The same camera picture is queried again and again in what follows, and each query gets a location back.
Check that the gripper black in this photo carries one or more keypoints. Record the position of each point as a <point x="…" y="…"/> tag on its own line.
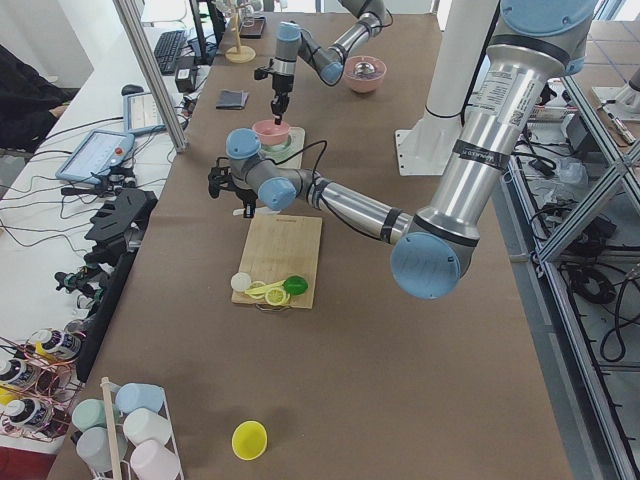
<point x="244" y="195"/>
<point x="282" y="84"/>

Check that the small pink bowl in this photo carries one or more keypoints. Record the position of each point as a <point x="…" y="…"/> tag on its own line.
<point x="270" y="133"/>

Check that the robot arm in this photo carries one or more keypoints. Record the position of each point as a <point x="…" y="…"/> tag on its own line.
<point x="493" y="63"/>
<point x="294" y="42"/>

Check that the large pink bowl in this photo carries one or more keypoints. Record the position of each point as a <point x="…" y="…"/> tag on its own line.
<point x="363" y="86"/>

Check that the stacked green bowls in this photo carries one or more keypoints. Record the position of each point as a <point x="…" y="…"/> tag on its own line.
<point x="279" y="151"/>

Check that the grey folded cloth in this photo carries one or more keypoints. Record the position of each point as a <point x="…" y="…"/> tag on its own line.
<point x="232" y="100"/>

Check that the wooden mug tree stand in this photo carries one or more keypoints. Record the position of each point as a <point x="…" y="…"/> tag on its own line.
<point x="237" y="12"/>

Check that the wooden cutting board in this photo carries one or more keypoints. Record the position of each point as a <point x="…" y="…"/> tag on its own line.
<point x="279" y="246"/>

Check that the blue teach pendant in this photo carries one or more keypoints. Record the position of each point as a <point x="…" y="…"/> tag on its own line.
<point x="141" y="115"/>
<point x="96" y="155"/>

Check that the black tool stand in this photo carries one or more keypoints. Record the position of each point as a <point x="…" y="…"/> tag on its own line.
<point x="112" y="229"/>

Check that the yellow plastic knife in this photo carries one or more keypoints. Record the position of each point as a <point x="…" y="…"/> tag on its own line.
<point x="259" y="288"/>

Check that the lemon slice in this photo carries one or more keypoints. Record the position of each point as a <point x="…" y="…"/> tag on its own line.
<point x="256" y="296"/>
<point x="277" y="296"/>

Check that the black keyboard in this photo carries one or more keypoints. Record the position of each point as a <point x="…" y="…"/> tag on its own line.
<point x="168" y="50"/>

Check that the green lime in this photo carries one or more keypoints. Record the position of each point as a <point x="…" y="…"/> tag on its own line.
<point x="295" y="285"/>

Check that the blue cup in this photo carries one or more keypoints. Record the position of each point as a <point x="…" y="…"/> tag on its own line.
<point x="133" y="396"/>

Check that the white cup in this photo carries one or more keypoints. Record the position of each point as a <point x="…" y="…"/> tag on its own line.
<point x="143" y="424"/>

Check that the yellow plastic cup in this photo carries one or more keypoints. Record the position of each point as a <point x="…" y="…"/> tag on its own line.
<point x="249" y="440"/>

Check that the green cup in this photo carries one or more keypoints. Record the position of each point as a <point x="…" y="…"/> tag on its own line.
<point x="89" y="413"/>

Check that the wooden cup rack pole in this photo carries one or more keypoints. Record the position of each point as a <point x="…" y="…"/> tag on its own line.
<point x="105" y="385"/>

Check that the pink cup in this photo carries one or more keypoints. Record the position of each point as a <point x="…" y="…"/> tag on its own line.
<point x="152" y="460"/>

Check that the grey cup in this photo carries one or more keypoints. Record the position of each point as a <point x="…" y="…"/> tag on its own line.
<point x="93" y="448"/>

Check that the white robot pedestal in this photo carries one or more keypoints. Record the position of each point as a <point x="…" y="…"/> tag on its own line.
<point x="425" y="149"/>

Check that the aluminium frame post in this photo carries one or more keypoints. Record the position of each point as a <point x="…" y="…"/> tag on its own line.
<point x="128" y="15"/>

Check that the copper wire bottle rack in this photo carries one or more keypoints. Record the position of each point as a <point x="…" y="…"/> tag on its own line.
<point x="39" y="384"/>

